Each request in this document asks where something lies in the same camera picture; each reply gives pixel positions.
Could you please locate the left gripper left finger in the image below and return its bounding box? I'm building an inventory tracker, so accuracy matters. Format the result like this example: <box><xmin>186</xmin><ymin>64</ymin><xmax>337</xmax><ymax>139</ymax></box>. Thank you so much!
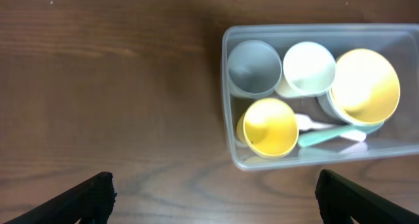
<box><xmin>7</xmin><ymin>172</ymin><xmax>117</xmax><ymax>224</ymax></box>

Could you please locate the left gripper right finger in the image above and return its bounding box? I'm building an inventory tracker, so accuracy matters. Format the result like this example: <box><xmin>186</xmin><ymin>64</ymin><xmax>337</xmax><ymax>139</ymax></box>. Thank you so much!
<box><xmin>315</xmin><ymin>169</ymin><xmax>418</xmax><ymax>224</ymax></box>

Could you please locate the mint green plastic spoon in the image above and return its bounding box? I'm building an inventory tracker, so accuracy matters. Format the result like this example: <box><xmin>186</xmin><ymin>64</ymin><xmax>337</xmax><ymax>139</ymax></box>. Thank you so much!
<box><xmin>297</xmin><ymin>123</ymin><xmax>383</xmax><ymax>148</ymax></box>

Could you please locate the pale pink plastic fork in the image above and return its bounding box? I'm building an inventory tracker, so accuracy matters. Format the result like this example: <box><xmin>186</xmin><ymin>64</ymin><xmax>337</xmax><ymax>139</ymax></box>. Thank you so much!
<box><xmin>295</xmin><ymin>113</ymin><xmax>367</xmax><ymax>141</ymax></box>

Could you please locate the grey plastic bowl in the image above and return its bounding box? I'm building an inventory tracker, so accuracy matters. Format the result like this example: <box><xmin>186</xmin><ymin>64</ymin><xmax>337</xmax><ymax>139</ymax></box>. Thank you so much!
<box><xmin>317</xmin><ymin>90</ymin><xmax>348</xmax><ymax>123</ymax></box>

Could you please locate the yellow plastic cup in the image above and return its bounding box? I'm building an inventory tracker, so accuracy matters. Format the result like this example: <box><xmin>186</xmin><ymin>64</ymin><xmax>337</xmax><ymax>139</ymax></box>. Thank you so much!
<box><xmin>236</xmin><ymin>98</ymin><xmax>299</xmax><ymax>159</ymax></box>

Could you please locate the clear plastic container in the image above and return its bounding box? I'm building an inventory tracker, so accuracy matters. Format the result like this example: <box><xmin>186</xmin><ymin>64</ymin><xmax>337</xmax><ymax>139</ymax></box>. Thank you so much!
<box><xmin>221</xmin><ymin>24</ymin><xmax>418</xmax><ymax>171</ymax></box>

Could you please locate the yellow plastic bowl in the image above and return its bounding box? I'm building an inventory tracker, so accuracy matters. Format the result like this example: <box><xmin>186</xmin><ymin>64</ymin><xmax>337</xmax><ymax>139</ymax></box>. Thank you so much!
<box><xmin>331</xmin><ymin>48</ymin><xmax>401</xmax><ymax>124</ymax></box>

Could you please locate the white plastic cup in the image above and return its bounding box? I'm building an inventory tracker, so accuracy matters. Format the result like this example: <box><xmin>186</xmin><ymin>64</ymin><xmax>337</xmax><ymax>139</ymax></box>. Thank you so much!
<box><xmin>276</xmin><ymin>41</ymin><xmax>336</xmax><ymax>98</ymax></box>

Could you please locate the grey plastic cup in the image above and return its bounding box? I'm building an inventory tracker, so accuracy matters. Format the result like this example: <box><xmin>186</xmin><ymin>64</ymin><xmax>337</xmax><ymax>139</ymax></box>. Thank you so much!
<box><xmin>227</xmin><ymin>40</ymin><xmax>283</xmax><ymax>99</ymax></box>

